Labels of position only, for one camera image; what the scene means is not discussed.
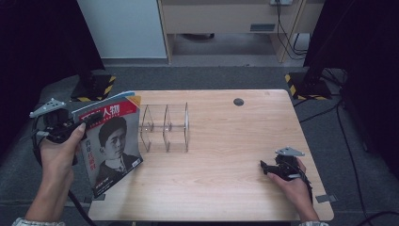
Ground white power strip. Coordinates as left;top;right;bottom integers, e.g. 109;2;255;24
269;0;295;7

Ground hand-held gripper cable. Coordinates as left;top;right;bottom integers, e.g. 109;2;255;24
30;116;99;226
295;168;314;203

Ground black floor cable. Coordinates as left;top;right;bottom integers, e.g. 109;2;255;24
293;93;399;226

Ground light wooden cabinet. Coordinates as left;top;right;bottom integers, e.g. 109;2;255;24
156;0;326;65

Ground grey tape strip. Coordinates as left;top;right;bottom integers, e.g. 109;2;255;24
314;194;339;204
84;193;106;205

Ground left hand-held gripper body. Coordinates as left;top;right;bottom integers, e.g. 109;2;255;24
29;97;83;144

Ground magazine with portrait cover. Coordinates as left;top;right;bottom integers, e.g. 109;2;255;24
71;90;145;200

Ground black hanging cables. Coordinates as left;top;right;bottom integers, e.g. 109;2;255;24
275;3;311;61

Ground left hand-held gripper cable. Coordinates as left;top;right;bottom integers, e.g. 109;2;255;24
30;116;99;226

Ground white panel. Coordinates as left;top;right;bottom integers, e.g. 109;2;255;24
76;0;168;59

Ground striped black stand base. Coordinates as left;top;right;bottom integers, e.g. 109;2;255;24
284;72;333;102
70;73;117;103

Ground right hand-held gripper cable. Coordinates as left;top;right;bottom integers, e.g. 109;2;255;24
295;168;314;203

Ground person's left hand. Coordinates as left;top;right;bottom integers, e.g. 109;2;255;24
39;121;88;186

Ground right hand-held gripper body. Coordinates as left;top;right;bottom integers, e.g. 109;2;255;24
270;146;306;182

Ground person's right hand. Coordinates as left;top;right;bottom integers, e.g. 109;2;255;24
266;157;314;205

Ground clear acrylic divider rack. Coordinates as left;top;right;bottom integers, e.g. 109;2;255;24
137;102;191;154

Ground black curtain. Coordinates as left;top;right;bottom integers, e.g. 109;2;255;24
303;0;399;180
0;0;106;152

